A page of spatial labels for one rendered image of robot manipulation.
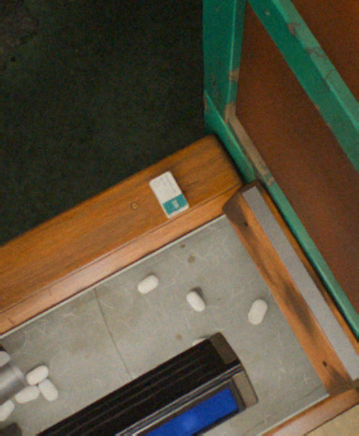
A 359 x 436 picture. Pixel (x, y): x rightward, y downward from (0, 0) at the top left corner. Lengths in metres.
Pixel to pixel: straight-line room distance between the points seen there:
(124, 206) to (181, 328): 0.20
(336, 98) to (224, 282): 0.54
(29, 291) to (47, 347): 0.09
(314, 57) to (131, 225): 0.54
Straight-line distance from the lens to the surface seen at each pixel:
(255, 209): 1.00
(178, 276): 1.10
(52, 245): 1.11
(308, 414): 1.07
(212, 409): 0.74
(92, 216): 1.10
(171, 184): 1.08
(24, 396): 1.10
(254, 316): 1.07
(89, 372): 1.10
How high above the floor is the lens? 1.82
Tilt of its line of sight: 74 degrees down
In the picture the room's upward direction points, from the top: 9 degrees counter-clockwise
